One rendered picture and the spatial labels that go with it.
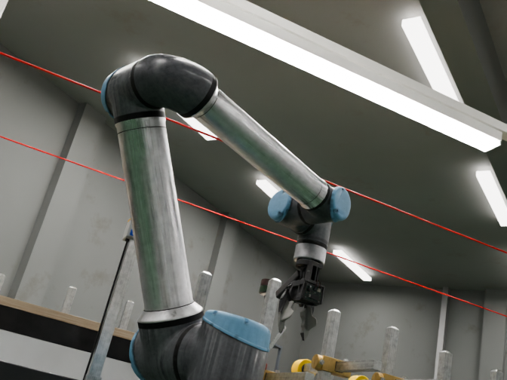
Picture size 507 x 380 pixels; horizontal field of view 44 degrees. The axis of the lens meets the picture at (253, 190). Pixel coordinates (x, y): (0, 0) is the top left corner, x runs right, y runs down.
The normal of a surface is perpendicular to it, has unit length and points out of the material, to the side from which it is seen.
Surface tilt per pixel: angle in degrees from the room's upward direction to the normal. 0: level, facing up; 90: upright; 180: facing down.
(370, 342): 90
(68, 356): 90
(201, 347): 90
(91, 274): 90
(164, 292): 110
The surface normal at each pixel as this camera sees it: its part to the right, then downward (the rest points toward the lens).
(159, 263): 0.05, -0.02
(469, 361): -0.49, -0.43
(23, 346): 0.40, -0.27
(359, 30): -0.21, 0.90
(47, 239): 0.84, -0.03
